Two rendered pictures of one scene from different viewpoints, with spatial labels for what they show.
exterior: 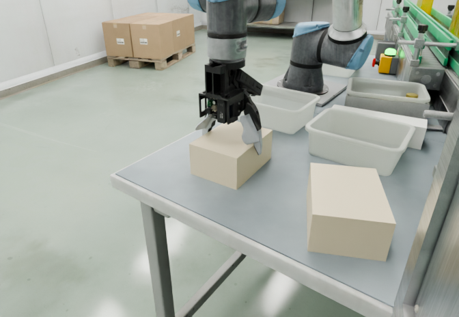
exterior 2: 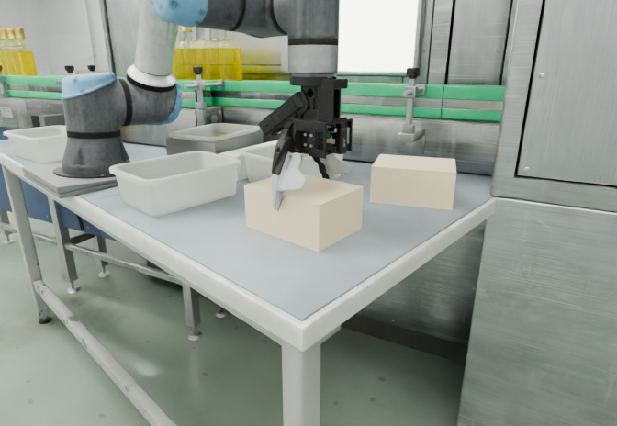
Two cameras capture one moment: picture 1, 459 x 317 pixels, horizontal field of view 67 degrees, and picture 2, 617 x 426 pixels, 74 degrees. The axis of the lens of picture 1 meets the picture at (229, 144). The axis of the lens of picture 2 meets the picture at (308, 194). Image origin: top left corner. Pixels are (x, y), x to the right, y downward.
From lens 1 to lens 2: 0.89 m
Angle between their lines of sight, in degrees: 76
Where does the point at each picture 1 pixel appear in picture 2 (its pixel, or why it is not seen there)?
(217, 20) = (335, 21)
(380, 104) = (238, 141)
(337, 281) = (478, 207)
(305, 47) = (107, 106)
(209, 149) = (338, 196)
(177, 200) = (387, 261)
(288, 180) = not seen: hidden behind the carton
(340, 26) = (161, 69)
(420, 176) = not seen: hidden behind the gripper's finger
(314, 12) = not seen: outside the picture
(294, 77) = (104, 154)
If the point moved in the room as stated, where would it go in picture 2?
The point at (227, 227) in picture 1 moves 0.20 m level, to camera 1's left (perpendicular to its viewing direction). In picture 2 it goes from (431, 236) to (459, 304)
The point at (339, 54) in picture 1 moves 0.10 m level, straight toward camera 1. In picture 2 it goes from (160, 105) to (192, 106)
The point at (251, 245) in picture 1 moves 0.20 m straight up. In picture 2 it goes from (451, 230) to (465, 113)
